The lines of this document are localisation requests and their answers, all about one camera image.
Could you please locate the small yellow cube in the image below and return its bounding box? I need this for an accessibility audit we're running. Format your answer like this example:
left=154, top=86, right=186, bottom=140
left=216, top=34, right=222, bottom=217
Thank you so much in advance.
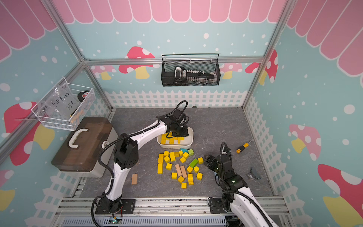
left=198, top=157, right=204, bottom=165

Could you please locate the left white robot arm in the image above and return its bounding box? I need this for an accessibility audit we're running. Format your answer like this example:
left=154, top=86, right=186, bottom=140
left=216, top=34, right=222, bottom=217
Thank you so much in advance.
left=91, top=100, right=189, bottom=227

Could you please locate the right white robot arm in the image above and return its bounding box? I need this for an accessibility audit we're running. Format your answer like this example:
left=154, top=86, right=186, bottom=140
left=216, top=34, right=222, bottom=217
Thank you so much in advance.
left=204, top=142, right=277, bottom=227

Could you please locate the white plastic tub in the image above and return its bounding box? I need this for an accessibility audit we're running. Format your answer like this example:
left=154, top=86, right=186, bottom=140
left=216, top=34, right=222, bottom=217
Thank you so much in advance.
left=157, top=127, right=194, bottom=149

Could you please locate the small green cube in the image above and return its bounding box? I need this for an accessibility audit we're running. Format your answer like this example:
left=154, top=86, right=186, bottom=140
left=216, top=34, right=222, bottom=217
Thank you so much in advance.
left=188, top=149, right=194, bottom=156

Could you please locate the yellow arch block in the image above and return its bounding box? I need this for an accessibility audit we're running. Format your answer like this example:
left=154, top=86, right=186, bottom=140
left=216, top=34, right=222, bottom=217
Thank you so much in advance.
left=188, top=174, right=194, bottom=185

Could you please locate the small grey metal clip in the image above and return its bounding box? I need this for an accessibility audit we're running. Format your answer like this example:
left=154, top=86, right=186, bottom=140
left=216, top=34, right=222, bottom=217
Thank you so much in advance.
left=247, top=167, right=261, bottom=180

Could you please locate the yellow upright rectangular block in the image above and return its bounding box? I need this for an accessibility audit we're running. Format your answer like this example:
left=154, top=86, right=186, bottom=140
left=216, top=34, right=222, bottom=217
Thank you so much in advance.
left=169, top=152, right=176, bottom=162

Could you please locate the right natural wooden plank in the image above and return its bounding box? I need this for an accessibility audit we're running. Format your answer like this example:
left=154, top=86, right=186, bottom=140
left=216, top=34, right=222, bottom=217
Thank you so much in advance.
left=180, top=166, right=188, bottom=178

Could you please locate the natural wooden plank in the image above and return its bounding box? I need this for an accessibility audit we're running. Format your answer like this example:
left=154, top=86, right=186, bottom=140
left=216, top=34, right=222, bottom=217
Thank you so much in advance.
left=175, top=164, right=182, bottom=177
left=180, top=166, right=188, bottom=178

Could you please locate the left natural wooden plank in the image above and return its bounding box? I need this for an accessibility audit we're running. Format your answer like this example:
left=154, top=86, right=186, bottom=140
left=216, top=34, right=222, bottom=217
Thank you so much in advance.
left=175, top=164, right=182, bottom=177

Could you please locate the yellow black screwdriver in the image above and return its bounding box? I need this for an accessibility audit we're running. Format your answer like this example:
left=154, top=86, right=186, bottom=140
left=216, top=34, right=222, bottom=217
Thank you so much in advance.
left=236, top=139, right=254, bottom=154

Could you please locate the yellow cube block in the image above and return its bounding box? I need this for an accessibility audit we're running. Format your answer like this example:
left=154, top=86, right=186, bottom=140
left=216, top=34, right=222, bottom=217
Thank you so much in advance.
left=166, top=163, right=172, bottom=170

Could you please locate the large yellow front block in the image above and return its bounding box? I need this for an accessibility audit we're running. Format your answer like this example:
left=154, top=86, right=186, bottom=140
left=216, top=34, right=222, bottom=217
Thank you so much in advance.
left=157, top=163, right=163, bottom=174

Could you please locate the socket wrench set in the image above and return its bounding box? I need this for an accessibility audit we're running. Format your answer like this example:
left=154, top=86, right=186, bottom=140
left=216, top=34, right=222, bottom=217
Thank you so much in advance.
left=174, top=67, right=218, bottom=86

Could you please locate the flat wooden block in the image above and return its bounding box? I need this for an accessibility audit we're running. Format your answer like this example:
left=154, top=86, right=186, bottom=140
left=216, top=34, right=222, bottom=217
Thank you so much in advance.
left=131, top=174, right=138, bottom=185

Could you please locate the black tape roll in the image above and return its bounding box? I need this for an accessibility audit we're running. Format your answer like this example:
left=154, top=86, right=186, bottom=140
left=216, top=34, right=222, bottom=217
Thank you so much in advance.
left=77, top=90, right=89, bottom=102

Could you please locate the black wire mesh basket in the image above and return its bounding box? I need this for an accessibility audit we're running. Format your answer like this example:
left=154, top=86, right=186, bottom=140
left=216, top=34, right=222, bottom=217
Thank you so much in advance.
left=161, top=54, right=221, bottom=87

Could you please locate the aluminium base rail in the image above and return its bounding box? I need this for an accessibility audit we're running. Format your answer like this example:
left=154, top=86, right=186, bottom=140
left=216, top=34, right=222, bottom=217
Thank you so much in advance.
left=56, top=197, right=287, bottom=227

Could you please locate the brown toolbox with white handle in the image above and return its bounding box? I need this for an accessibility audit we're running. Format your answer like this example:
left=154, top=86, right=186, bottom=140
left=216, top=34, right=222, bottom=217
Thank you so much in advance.
left=51, top=117, right=118, bottom=178

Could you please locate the clear wall-mounted bin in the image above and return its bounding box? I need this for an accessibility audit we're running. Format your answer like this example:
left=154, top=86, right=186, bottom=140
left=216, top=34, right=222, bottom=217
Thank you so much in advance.
left=31, top=78, right=95, bottom=131

